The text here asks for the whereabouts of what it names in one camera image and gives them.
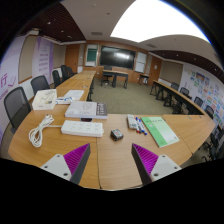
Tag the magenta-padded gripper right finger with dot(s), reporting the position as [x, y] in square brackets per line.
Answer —
[148, 160]

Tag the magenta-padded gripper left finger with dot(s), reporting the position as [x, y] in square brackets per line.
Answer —
[75, 160]

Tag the black charger with red ports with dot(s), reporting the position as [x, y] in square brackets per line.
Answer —
[117, 134]

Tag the red-tipped white marker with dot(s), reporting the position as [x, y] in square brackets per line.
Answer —
[138, 130]

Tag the green booklet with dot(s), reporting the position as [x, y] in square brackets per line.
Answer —
[160, 130]

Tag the white power strip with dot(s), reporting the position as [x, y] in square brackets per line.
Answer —
[81, 128]

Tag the dark round table grommet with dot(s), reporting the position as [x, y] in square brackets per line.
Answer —
[86, 119]

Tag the white calculator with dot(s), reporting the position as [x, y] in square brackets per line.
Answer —
[131, 121]

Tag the white book with maroon spine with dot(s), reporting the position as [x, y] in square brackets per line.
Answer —
[83, 109]

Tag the white and blue plastic packet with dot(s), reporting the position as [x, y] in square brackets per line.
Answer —
[63, 100]

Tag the white printed paper sheet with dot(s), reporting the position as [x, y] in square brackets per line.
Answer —
[75, 94]

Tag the white cardboard box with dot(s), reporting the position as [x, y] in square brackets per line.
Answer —
[44, 99]

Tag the long wooden conference table row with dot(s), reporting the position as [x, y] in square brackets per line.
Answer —
[176, 96]

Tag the row of black mesh chairs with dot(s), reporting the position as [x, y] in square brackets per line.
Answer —
[199, 101]
[16, 105]

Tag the small wooden side table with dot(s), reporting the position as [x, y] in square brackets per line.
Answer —
[144, 75]

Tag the brown wooden door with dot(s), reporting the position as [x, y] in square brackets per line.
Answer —
[155, 70]
[71, 58]

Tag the wooden desk with black legs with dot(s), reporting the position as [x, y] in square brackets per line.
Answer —
[115, 73]

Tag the black office chair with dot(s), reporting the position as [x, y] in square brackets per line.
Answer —
[107, 69]

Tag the plain white whiteboard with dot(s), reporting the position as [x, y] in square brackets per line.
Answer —
[140, 62]

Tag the whiteboard with green sheet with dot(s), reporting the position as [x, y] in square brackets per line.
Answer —
[91, 55]

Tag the large white ceiling light panel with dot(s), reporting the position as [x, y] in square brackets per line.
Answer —
[156, 21]

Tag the group of colourful wall posters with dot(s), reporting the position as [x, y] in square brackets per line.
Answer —
[208, 95]

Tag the wide purple wall banner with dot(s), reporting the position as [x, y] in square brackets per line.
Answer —
[8, 76]

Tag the large black wall screen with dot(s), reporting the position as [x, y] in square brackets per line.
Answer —
[117, 57]

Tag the narrow purple wall banner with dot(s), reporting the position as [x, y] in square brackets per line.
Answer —
[42, 56]

